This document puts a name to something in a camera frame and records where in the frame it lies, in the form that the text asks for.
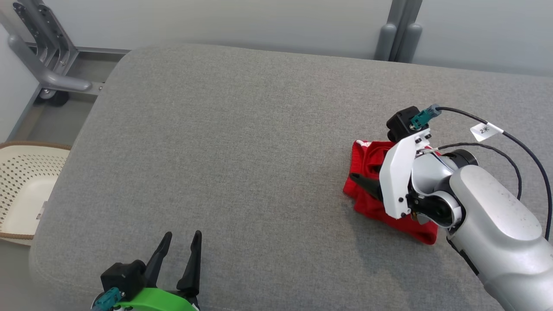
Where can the grey partition post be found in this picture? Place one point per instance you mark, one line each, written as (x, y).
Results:
(397, 34)

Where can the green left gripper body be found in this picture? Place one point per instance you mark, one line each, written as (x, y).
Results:
(160, 300)

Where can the cream perforated laundry basket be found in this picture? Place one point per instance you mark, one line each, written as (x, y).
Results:
(26, 194)

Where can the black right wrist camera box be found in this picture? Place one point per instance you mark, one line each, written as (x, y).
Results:
(399, 123)

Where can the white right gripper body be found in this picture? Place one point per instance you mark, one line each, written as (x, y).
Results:
(395, 177)

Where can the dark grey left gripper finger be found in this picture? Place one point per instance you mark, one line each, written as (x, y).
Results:
(192, 272)
(157, 263)

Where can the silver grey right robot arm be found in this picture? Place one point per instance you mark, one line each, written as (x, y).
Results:
(497, 224)

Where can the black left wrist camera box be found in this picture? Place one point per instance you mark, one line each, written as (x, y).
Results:
(123, 276)

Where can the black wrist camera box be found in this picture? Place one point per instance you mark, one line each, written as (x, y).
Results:
(399, 123)
(123, 276)

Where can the grey metal wheeled frame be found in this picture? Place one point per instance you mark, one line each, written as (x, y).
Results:
(47, 56)

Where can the red shorts with white trim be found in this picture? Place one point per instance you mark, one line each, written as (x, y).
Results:
(367, 164)

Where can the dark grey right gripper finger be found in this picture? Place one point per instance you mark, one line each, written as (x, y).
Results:
(369, 185)

